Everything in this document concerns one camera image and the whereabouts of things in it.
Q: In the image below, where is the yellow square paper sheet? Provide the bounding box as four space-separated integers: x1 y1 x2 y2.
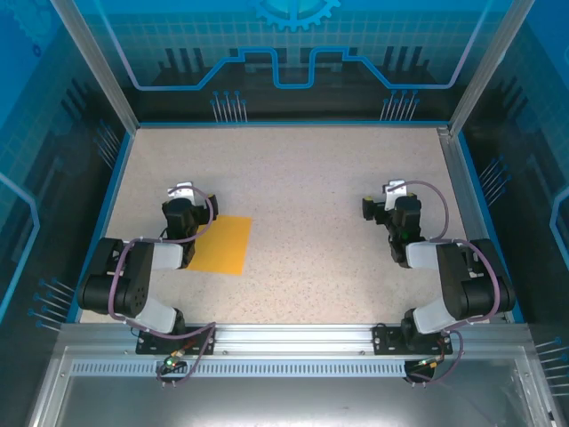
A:
184 214 253 277

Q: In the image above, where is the grey sheet metal tray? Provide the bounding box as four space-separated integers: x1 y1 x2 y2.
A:
26 346 557 427

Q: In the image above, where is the blue printed right side panel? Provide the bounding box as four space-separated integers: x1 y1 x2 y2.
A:
461 0 569 427

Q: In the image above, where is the blue printed panel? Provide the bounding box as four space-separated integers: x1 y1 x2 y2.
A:
461 0 569 427
0 0 134 427
73 0 508 124

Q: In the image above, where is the blue printed left side panel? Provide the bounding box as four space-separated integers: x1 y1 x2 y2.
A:
0 0 134 427

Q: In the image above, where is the blue printed back panel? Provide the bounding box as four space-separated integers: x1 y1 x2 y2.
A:
73 0 508 124

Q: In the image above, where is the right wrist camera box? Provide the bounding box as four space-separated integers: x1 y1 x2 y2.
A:
382 179 408 211

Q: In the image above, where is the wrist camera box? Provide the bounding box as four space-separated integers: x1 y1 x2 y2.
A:
167 180 196 201
382 179 408 211

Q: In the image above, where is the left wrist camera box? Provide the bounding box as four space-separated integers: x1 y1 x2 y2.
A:
167 180 196 201

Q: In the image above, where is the aluminium side rail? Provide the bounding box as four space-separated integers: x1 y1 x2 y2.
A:
437 126 510 324

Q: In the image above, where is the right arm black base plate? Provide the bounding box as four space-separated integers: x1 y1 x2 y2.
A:
372 324 454 356

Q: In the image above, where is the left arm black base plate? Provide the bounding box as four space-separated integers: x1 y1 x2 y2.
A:
135 326 218 356

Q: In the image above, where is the right aluminium frame post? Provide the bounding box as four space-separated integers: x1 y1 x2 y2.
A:
448 0 537 134

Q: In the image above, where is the aluminium frame post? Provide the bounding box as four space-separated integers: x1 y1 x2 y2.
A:
448 0 537 134
51 0 140 134

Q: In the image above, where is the left cable connector with LED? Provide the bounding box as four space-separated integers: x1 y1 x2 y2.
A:
162 349 196 373

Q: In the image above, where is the cable connector with led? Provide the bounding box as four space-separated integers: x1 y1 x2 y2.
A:
411 353 448 370
162 349 196 373

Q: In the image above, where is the right cable connector with LED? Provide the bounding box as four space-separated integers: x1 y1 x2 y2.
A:
411 353 448 370

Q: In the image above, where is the aluminium mounting rail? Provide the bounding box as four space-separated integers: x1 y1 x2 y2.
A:
60 323 533 357

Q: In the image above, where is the left aluminium frame post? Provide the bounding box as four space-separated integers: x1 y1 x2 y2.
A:
51 0 140 134

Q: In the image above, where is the slotted metal cable duct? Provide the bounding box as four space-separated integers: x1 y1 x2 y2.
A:
70 360 519 375

